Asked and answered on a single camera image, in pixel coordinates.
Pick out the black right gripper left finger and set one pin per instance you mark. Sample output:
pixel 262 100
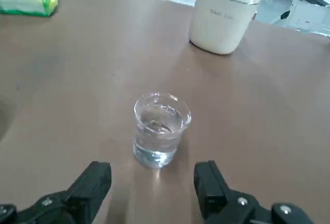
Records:
pixel 85 185

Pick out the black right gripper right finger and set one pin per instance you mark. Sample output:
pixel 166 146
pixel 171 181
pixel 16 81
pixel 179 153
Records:
pixel 216 193

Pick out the clear glass measuring cup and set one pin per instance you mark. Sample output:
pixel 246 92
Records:
pixel 159 136

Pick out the beige lidded trash can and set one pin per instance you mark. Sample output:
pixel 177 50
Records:
pixel 219 23

